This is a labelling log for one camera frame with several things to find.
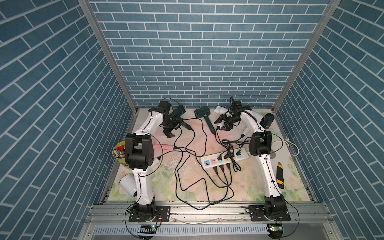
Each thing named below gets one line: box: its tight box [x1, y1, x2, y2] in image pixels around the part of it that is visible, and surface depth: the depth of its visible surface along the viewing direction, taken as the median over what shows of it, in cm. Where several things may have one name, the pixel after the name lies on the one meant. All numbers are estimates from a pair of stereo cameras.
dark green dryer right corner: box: [259, 113, 275, 130], surface depth 107 cm
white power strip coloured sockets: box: [200, 147, 249, 169], surface depth 91 cm
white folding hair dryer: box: [214, 105, 231, 117], surface depth 118 cm
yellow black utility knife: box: [276, 162, 285, 189], surface depth 87 cm
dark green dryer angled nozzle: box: [168, 104, 194, 131], surface depth 110 cm
